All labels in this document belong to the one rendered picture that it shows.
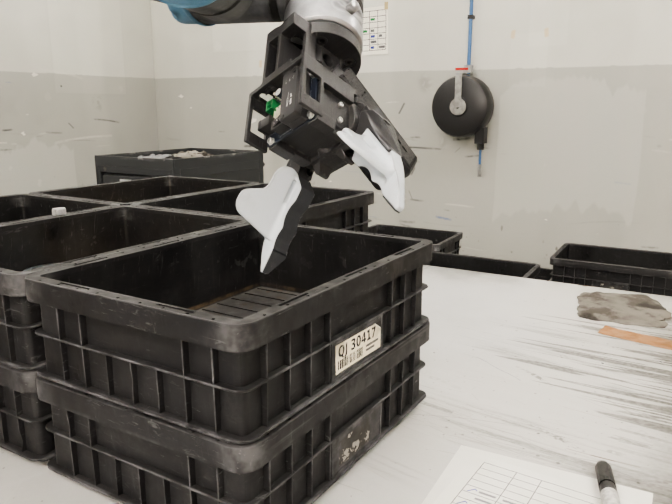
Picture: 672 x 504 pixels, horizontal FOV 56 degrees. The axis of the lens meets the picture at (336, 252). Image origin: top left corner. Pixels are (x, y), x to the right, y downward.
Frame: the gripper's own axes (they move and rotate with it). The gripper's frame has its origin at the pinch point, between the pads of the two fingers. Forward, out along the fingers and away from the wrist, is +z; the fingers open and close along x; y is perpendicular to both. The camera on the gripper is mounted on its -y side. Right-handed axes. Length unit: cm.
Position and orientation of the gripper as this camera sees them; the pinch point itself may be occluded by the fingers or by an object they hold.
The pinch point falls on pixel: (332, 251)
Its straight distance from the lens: 50.5
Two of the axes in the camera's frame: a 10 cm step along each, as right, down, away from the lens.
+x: 7.1, -3.2, -6.3
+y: -7.0, -3.5, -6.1
